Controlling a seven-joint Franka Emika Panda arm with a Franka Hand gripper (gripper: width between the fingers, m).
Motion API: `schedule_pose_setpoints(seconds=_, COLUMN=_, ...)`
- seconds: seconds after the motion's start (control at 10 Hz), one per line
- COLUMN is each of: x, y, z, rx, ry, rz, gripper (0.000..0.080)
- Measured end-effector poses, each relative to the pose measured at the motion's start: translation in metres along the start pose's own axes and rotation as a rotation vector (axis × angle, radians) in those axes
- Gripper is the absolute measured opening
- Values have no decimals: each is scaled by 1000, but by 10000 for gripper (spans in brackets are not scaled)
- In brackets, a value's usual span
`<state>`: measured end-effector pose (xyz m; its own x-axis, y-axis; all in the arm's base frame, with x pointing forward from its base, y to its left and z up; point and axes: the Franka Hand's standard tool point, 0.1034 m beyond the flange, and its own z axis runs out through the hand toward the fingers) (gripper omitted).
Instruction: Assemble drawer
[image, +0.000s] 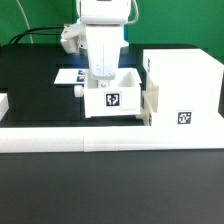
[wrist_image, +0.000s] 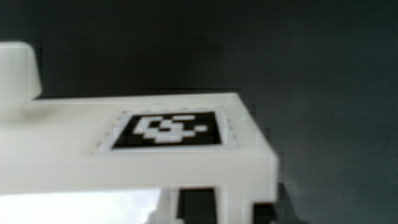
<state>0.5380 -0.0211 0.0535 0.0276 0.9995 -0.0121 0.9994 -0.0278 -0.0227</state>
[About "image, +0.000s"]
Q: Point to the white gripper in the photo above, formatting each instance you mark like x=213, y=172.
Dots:
x=104, y=44

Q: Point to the white drawer tray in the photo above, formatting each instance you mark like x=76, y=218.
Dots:
x=121, y=97
x=149, y=102

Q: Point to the white drawer cabinet box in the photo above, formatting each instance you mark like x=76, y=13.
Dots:
x=189, y=81

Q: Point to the white front drawer tray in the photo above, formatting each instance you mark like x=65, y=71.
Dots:
x=149, y=102

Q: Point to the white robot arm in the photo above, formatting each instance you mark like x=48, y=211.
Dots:
x=97, y=12

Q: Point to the marker tag sheet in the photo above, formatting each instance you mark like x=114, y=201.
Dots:
x=70, y=76

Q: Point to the white U-shaped fence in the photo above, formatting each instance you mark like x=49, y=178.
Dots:
x=126, y=138

